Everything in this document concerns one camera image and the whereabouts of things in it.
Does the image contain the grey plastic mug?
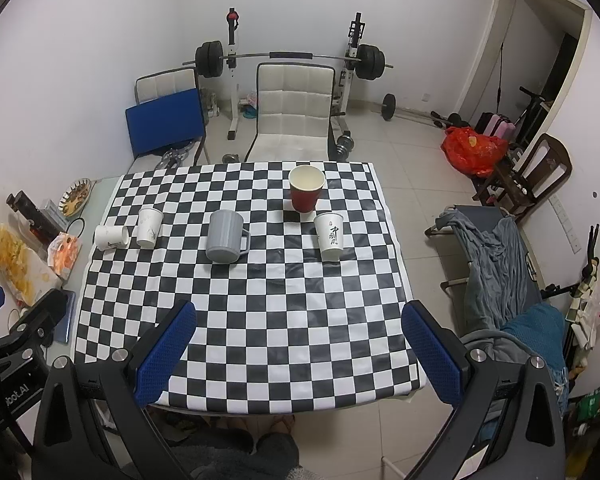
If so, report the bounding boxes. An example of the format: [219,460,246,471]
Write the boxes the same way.
[206,209,251,264]

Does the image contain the small white paper cup lying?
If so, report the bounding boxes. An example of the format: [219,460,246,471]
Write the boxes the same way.
[94,226,131,252]

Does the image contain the white paper cup bamboo print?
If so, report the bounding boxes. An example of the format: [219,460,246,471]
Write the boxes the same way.
[136,206,163,249]

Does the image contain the white paper cup black calligraphy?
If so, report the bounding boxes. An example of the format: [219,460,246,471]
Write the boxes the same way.
[314,212,344,262]

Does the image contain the red paper cup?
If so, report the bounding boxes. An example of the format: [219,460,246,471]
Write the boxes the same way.
[288,165,325,214]

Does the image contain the yellow food bag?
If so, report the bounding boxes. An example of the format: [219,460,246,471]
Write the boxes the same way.
[0,224,61,307]

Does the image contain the teal blanket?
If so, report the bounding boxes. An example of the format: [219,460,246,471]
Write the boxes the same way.
[501,302,569,415]

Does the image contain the orange snack packet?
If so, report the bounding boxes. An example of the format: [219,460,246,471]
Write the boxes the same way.
[47,232,82,281]

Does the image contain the dark bottle on shelf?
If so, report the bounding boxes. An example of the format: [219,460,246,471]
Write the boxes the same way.
[6,191,60,248]

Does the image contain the grey cloth on cot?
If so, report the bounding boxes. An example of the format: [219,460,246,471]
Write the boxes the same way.
[425,205,542,333]

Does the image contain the decorated plate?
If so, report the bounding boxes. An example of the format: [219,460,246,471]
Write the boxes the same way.
[58,178,94,219]

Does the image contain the black white checkered tablecloth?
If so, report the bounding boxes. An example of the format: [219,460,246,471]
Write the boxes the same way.
[71,162,426,415]

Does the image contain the dark wooden chair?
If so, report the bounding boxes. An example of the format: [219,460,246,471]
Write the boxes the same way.
[474,133,572,223]

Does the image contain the red plastic bag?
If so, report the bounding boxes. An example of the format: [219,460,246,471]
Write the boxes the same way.
[441,127,508,179]

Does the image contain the blue cushioned chair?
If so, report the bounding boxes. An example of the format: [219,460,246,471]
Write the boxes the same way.
[125,67,207,167]

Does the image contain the pink suitcase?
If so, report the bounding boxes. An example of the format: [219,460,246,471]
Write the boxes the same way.
[483,114,516,141]

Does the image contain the black dumbbell on floor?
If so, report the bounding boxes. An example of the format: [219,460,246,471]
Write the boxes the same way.
[335,130,355,162]

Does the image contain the small barbell on floor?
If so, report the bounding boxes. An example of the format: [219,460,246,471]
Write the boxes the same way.
[380,93,467,129]

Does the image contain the barbell with black plates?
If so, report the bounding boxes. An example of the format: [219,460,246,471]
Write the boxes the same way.
[183,40,393,80]

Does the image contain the white padded chair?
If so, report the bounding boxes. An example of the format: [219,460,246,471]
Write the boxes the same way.
[246,62,335,162]

